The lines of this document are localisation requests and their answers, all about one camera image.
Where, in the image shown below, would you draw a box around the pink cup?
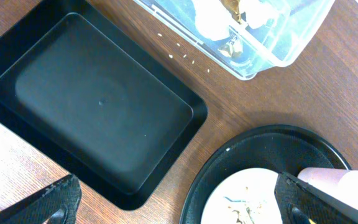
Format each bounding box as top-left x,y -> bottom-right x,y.
298,167 -> 358,210

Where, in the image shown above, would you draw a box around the grey plate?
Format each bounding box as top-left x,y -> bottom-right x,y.
200,168 -> 283,224

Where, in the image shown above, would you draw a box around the food scraps on plate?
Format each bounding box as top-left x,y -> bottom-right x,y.
224,187 -> 264,224

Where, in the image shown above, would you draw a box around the round black serving tray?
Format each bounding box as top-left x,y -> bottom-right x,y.
180,124 -> 351,224

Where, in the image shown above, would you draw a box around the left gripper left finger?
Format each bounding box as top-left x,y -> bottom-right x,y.
0,174 -> 82,224

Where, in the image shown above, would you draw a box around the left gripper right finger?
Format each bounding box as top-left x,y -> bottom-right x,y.
274,172 -> 358,224

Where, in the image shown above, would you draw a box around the gold snack wrapper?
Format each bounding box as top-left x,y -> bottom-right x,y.
218,0 -> 244,59

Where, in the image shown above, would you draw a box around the white napkin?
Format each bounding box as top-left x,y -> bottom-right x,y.
192,0 -> 279,41

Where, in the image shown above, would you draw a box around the clear plastic waste bin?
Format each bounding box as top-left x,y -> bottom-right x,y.
138,0 -> 334,80

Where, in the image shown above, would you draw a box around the black rectangular tray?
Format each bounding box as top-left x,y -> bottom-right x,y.
0,1 -> 208,210

